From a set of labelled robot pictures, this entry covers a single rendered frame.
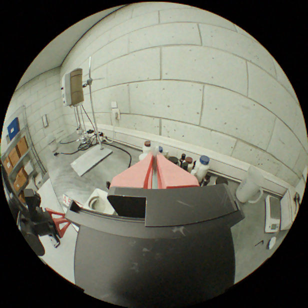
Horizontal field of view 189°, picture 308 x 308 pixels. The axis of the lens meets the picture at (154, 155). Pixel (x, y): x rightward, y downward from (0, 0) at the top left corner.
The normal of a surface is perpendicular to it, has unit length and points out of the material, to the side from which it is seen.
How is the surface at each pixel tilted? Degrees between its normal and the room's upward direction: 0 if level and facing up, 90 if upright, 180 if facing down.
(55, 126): 90
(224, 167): 90
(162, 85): 90
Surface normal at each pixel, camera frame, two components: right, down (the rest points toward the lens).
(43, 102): 0.87, 0.29
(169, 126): -0.49, 0.52
